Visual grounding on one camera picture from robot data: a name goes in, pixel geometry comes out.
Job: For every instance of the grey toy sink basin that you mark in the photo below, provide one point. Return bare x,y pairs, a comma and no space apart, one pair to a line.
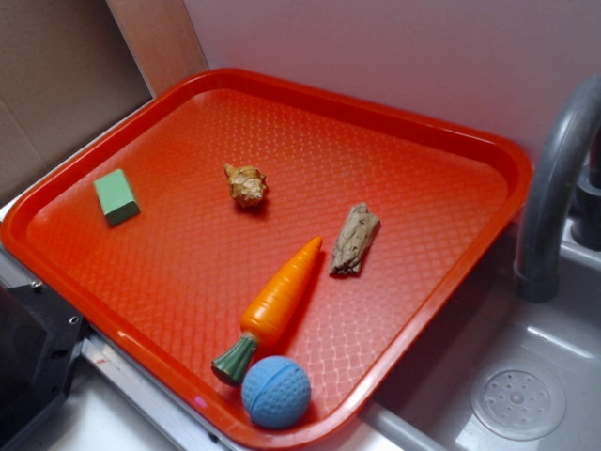
493,372

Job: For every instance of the brown cardboard panel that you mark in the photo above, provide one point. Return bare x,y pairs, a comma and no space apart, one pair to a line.
67,75

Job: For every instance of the grey wood chip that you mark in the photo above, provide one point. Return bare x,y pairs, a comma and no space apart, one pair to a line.
354,241

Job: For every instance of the blue dimpled ball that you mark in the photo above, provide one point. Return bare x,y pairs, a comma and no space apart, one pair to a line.
276,392

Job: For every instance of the orange toy carrot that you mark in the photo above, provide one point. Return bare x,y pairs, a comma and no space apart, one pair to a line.
264,320

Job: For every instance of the tan seashell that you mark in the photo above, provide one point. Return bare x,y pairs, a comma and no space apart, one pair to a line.
246,184

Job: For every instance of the orange plastic tray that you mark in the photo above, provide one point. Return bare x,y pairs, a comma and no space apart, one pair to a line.
169,285

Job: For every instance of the grey toy faucet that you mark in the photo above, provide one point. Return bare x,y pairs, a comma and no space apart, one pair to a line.
567,176

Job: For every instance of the green rectangular block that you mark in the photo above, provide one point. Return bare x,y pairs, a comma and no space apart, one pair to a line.
117,200

